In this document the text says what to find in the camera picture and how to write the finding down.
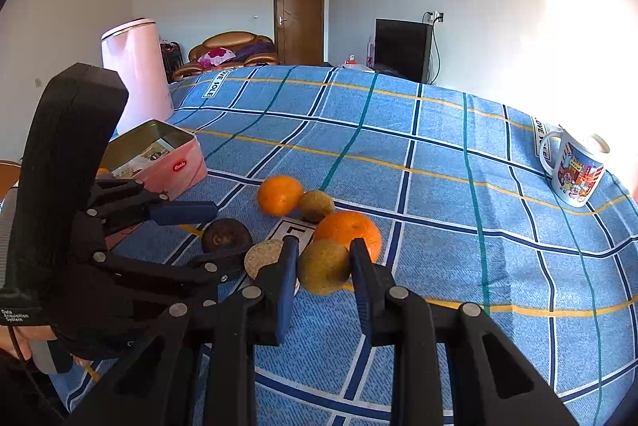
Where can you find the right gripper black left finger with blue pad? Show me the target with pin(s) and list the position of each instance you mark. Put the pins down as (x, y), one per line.
(155, 382)

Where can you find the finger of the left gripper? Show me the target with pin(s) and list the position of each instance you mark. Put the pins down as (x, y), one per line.
(162, 283)
(115, 205)

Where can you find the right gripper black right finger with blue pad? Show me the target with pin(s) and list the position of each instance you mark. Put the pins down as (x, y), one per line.
(492, 383)

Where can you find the dark round mangosteen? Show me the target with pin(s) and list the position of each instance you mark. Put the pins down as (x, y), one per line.
(225, 234)

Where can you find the cut mangosteen white top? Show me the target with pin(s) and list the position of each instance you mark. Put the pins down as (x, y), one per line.
(260, 255)

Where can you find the brown round pear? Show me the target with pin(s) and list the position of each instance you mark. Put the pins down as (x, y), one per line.
(323, 267)

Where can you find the small orange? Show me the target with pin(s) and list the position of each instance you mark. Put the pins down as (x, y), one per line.
(279, 195)

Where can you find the large orange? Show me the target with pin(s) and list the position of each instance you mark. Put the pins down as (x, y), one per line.
(345, 226)

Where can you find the brown kiwi fruit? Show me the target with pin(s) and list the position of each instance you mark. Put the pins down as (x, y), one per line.
(314, 206)

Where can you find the person's left hand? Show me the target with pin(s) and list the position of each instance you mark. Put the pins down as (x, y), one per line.
(23, 336)

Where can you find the pink biscuit tin box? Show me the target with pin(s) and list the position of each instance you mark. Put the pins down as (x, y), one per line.
(166, 158)

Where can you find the pink electric kettle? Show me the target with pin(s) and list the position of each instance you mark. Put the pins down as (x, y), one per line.
(133, 51)

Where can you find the brown leather armchair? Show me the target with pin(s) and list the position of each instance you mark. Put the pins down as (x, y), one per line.
(227, 51)

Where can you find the blue plaid tablecloth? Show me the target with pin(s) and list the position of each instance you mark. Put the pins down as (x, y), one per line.
(455, 187)

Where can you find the white cartoon printed mug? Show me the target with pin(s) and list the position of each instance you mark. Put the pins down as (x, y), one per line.
(577, 167)

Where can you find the brown wooden door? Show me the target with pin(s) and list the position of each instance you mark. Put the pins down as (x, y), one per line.
(300, 31)

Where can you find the black television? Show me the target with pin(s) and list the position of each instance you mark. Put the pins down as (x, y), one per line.
(403, 49)

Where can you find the wall power socket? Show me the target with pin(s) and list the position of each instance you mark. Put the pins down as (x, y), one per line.
(434, 17)

